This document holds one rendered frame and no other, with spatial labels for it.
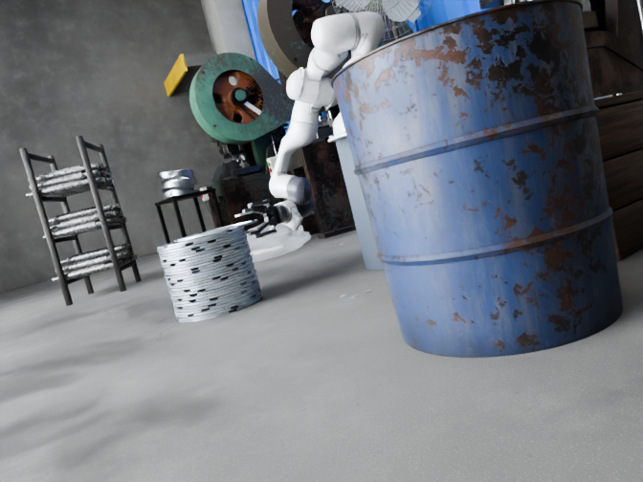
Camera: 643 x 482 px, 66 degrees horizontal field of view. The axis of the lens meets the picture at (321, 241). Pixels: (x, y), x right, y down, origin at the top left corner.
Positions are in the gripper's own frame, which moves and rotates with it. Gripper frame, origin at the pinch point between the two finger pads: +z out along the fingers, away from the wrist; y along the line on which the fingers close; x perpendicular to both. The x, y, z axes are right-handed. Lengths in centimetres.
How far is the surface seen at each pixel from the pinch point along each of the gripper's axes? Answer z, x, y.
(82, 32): -309, -539, 317
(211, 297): 31.4, 9.5, -19.3
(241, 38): -392, -317, 231
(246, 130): -219, -191, 79
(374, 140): 60, 93, 9
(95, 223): -31, -155, 20
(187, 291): 33.8, 1.6, -15.8
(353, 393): 73, 87, -27
